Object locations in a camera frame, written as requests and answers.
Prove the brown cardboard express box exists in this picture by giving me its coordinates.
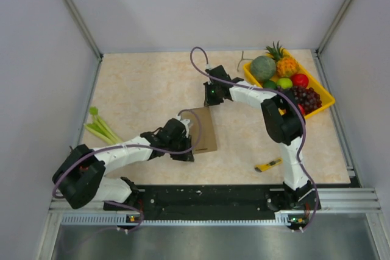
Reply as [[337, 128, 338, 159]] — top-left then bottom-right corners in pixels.
[[181, 107, 218, 155]]

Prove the yellow utility knife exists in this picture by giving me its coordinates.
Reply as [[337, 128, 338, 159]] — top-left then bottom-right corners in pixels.
[[254, 158, 283, 172]]

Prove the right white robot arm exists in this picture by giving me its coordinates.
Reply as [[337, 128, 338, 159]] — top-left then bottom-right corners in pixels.
[[203, 65, 319, 211]]

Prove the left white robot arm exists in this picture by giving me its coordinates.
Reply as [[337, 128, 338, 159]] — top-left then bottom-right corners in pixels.
[[52, 116, 194, 209]]

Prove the dark green lime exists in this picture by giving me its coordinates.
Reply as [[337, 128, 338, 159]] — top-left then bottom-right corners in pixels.
[[263, 80, 277, 90]]

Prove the green melon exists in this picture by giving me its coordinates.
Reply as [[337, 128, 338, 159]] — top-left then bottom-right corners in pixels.
[[249, 55, 276, 82]]

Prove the light green lime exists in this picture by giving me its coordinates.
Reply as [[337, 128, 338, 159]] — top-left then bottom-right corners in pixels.
[[277, 77, 293, 90]]

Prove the pineapple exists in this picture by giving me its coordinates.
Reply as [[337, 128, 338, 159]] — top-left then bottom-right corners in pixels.
[[266, 41, 299, 78]]

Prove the green celery stalk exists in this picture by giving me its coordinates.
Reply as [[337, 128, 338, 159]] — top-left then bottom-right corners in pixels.
[[84, 107, 123, 146]]

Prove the red apple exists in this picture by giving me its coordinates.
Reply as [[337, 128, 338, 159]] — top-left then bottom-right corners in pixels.
[[291, 73, 310, 88], [298, 104, 306, 116]]

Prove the red apple front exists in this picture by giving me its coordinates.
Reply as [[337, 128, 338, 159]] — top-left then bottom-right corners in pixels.
[[298, 104, 306, 116]]

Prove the purple grape bunch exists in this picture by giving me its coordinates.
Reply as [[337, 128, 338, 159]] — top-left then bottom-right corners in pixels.
[[291, 85, 322, 115]]

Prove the yellow plastic tray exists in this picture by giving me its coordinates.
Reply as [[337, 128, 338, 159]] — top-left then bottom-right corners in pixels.
[[239, 51, 336, 119]]

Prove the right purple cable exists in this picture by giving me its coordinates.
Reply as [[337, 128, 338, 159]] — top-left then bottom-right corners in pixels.
[[190, 46, 319, 232]]

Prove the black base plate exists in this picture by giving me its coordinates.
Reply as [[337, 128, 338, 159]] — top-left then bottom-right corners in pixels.
[[103, 184, 321, 220]]

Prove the white slotted cable duct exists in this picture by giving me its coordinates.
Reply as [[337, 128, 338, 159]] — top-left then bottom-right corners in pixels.
[[61, 213, 293, 227]]

